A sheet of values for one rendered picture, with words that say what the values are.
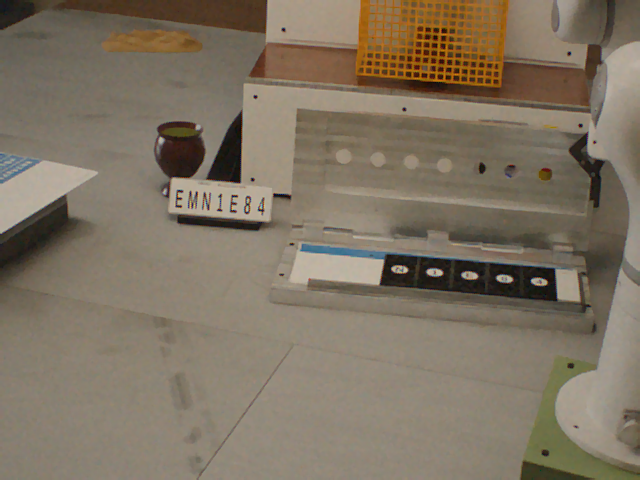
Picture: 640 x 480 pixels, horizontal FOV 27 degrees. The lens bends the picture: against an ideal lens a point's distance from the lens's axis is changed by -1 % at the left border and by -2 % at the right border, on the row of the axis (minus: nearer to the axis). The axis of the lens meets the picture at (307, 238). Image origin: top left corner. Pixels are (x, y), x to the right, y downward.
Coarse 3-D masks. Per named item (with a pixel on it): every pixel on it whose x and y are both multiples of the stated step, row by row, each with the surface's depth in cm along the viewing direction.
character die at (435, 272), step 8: (424, 264) 189; (432, 264) 189; (440, 264) 189; (448, 264) 189; (424, 272) 186; (432, 272) 186; (440, 272) 186; (448, 272) 187; (416, 280) 183; (424, 280) 184; (432, 280) 184; (440, 280) 184; (448, 280) 184; (424, 288) 182; (432, 288) 182; (440, 288) 182; (448, 288) 182
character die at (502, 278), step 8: (488, 264) 189; (496, 264) 190; (504, 264) 189; (488, 272) 187; (496, 272) 187; (504, 272) 188; (512, 272) 187; (520, 272) 187; (488, 280) 185; (496, 280) 185; (504, 280) 185; (512, 280) 185; (520, 280) 185; (488, 288) 182; (496, 288) 183; (504, 288) 183; (512, 288) 183; (520, 288) 183; (504, 296) 181; (512, 296) 181; (520, 296) 181
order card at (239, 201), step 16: (176, 192) 206; (192, 192) 206; (208, 192) 205; (224, 192) 205; (240, 192) 205; (256, 192) 205; (272, 192) 204; (176, 208) 206; (192, 208) 205; (208, 208) 205; (224, 208) 205; (240, 208) 205; (256, 208) 205
